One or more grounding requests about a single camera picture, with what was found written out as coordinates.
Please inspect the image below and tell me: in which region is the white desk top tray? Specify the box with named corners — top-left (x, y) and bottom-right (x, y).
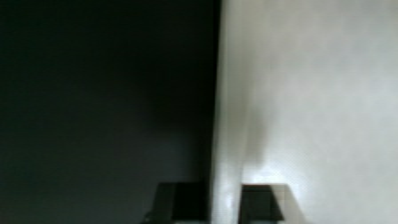
top-left (210, 0), bottom-right (398, 224)

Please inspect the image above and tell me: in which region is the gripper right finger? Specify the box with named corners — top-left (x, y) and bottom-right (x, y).
top-left (238, 184), bottom-right (306, 224)

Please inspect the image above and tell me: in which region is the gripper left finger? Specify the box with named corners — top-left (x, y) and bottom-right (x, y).
top-left (140, 182), bottom-right (208, 224)

